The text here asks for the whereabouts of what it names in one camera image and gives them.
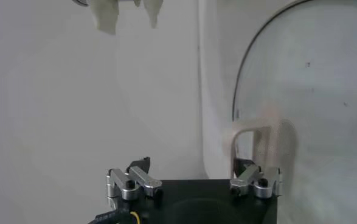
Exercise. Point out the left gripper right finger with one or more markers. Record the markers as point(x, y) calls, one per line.
point(248, 179)

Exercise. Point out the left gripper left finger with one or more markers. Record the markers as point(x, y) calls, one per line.
point(141, 181)

